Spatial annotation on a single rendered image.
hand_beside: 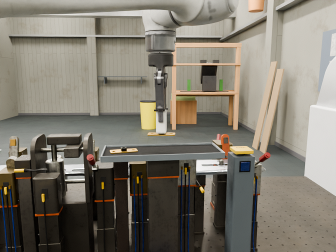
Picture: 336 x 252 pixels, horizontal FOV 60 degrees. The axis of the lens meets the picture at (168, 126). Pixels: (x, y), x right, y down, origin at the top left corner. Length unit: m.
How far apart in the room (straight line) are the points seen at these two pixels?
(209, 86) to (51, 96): 5.97
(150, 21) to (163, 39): 0.06
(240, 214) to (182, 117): 7.62
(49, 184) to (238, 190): 0.59
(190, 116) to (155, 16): 7.79
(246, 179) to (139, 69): 9.82
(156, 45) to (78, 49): 10.20
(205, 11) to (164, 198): 0.55
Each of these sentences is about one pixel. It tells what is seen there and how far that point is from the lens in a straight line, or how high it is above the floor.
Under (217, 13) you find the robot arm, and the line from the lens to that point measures 0.74.
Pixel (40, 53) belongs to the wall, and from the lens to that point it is 11.40.
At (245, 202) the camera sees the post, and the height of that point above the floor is 0.99.
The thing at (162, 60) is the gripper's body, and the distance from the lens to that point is 0.84.
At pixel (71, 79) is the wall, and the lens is 11.05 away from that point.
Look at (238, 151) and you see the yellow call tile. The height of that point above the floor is 1.16.
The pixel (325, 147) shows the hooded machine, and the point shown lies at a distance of 2.98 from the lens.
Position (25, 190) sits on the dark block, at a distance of 1.11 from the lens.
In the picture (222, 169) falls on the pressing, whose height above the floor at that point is 1.00.
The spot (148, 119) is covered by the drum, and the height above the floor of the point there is 0.28.
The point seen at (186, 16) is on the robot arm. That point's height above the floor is 1.53.
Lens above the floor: 1.39
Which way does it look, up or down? 10 degrees down
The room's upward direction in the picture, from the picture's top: straight up
